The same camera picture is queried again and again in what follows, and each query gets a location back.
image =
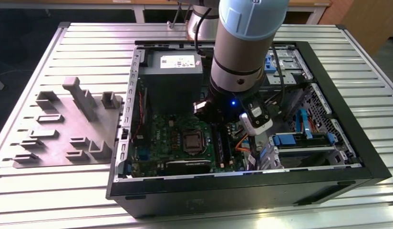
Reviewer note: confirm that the black graphics card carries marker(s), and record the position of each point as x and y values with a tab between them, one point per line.
186	167

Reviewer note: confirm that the grey power supply unit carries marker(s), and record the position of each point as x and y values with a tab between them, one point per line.
170	88

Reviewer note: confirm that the blue disk carrier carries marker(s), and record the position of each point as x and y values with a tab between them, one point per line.
269	66
285	139

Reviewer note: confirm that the metal drive cage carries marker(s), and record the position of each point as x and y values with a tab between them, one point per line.
292	64

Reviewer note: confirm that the black CPU socket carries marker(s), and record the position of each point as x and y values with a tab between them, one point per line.
193	131

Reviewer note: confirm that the metal disk bay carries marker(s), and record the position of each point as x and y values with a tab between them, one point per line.
304	149

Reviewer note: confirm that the white framed desk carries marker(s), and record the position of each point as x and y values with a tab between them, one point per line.
313	12

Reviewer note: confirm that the green motherboard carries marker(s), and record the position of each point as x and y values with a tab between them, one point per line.
164	133

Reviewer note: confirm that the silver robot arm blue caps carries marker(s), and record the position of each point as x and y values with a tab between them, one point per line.
241	47

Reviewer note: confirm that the black PC case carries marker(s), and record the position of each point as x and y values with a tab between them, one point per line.
214	198

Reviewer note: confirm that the grey parts rack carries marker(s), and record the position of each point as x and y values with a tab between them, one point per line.
72	124

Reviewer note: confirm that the brown wooden cabinet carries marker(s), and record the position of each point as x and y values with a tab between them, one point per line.
358	21

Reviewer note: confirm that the silver CPU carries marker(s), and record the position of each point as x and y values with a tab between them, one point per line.
193	142

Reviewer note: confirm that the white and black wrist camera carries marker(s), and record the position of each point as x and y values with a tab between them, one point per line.
256	119

